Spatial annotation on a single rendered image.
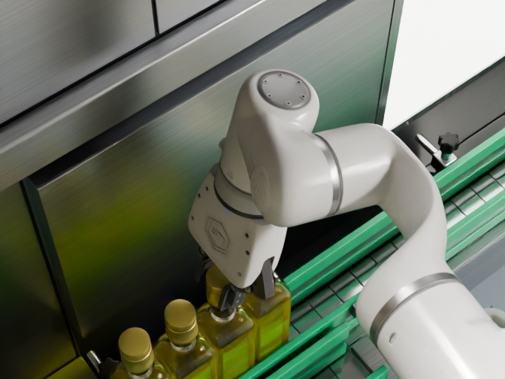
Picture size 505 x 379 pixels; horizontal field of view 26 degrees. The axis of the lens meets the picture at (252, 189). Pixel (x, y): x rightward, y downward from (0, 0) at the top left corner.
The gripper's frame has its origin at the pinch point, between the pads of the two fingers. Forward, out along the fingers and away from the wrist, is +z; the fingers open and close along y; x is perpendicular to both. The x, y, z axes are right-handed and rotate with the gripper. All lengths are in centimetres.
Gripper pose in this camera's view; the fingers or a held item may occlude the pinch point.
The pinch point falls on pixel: (222, 279)
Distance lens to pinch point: 118.9
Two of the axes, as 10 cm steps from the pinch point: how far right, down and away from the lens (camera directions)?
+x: 7.8, -3.4, 5.3
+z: -2.1, 6.5, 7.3
